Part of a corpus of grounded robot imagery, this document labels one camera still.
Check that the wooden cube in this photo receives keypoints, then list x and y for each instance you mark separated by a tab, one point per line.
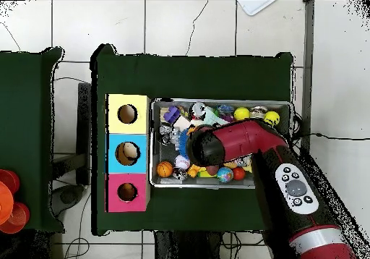
182	123

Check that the green covered side table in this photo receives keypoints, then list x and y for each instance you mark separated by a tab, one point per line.
26	111

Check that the yellow ball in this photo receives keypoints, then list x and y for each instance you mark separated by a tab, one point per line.
241	113
271	118

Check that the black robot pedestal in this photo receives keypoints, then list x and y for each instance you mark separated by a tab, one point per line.
185	247

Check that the red black soda can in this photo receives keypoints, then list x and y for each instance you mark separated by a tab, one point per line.
198	110

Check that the silver mesh bin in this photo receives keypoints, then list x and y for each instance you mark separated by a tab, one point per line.
164	154

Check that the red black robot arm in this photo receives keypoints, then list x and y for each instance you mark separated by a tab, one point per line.
245	137

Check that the mint green cloth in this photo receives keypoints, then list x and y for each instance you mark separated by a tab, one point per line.
215	116

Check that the purple rubber toy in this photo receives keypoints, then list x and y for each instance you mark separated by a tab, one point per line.
228	117

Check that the blue spiky ball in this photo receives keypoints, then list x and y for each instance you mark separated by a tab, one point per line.
182	141

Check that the white baseball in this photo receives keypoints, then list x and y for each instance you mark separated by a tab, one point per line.
182	162

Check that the wooden box with three holes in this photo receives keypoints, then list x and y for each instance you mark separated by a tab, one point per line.
140	117

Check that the grey metal rail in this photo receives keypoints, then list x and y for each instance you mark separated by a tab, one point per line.
307	39

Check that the white tray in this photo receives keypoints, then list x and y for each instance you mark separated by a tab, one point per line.
254	5

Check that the dark green table cloth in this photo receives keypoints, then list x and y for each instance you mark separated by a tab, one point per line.
188	79

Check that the orange basketball toy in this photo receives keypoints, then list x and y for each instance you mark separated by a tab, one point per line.
164	169

